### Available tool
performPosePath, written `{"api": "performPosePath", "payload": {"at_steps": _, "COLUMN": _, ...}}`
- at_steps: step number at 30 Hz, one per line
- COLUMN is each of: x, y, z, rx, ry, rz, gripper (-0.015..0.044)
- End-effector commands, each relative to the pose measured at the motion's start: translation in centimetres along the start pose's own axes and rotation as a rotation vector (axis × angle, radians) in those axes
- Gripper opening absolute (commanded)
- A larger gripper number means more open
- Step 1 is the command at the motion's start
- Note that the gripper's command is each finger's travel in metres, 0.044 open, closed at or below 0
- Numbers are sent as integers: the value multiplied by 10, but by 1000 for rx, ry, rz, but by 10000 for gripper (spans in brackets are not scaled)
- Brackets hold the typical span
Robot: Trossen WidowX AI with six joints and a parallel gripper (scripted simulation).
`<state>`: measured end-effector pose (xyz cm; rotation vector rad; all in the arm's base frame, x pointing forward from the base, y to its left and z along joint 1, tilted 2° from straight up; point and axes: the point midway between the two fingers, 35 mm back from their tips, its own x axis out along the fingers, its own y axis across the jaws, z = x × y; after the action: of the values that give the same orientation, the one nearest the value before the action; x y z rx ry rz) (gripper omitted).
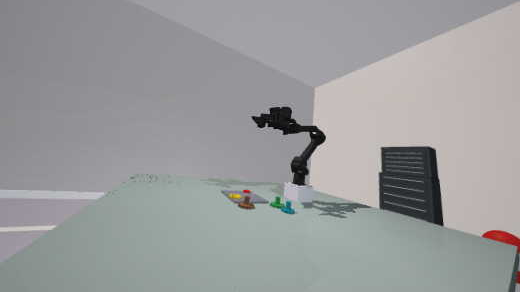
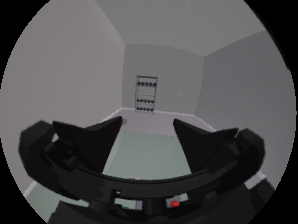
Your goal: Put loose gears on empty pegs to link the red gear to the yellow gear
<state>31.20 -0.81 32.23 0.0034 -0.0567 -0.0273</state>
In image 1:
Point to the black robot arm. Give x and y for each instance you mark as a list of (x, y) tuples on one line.
[(300, 163)]

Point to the brown gear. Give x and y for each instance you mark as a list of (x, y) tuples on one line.
[(246, 204)]

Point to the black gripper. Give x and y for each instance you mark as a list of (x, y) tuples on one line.
[(274, 120)]

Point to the teal gear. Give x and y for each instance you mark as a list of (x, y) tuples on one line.
[(288, 208)]

